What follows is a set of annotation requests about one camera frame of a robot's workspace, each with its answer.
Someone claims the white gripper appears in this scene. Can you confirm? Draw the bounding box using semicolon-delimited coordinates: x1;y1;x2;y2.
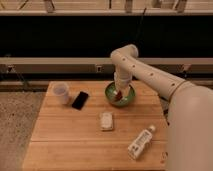
114;72;132;97

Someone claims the red pepper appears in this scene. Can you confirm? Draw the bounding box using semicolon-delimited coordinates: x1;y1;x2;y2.
115;91;123;101

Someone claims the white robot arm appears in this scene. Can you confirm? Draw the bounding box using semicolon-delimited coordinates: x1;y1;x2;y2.
110;44;213;171

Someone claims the green ceramic bowl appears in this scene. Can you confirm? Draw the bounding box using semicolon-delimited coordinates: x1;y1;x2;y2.
105;82;135;107

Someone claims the white rectangular sponge block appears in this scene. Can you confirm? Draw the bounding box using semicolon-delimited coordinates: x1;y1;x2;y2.
100;112;113;131

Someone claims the black smartphone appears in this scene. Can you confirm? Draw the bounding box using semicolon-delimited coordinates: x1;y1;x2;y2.
72;91;89;110

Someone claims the white plastic bottle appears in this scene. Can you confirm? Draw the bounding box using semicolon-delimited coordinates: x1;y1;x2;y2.
128;125;156;160

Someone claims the white plastic cup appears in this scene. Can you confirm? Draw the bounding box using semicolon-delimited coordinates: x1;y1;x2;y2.
52;82;69;105

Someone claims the wooden table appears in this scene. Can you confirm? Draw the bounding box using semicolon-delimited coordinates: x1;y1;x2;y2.
22;81;167;171

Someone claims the black cable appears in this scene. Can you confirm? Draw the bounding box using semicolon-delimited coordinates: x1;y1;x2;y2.
134;7;148;48

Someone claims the metal horizontal rail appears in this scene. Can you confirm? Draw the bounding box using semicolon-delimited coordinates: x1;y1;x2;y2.
0;57;213;74

